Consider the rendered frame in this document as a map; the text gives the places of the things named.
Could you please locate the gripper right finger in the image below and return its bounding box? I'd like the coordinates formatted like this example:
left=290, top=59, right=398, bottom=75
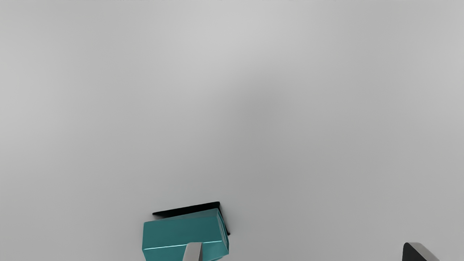
left=402, top=242, right=440, bottom=261

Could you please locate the teal faceted mug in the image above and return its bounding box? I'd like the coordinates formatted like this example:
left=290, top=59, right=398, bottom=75
left=142, top=208, right=229, bottom=261

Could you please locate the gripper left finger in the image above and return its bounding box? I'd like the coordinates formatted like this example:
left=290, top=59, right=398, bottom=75
left=182, top=242, right=203, bottom=261

